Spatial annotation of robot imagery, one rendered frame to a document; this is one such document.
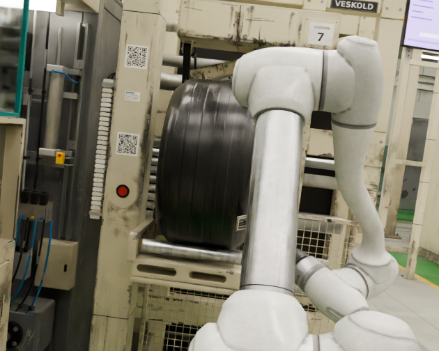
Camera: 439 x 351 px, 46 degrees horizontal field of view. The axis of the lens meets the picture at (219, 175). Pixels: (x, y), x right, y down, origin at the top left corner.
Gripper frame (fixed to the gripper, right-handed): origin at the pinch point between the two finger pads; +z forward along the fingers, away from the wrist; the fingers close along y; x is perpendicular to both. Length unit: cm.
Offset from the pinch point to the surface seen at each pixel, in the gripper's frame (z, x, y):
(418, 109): 452, 915, 418
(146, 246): 24.0, -23.2, 16.3
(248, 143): 12.5, 5.1, -20.7
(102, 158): 53, -23, -2
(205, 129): 21.9, -3.9, -23.3
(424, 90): 468, 944, 385
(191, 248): 14.8, -12.0, 15.5
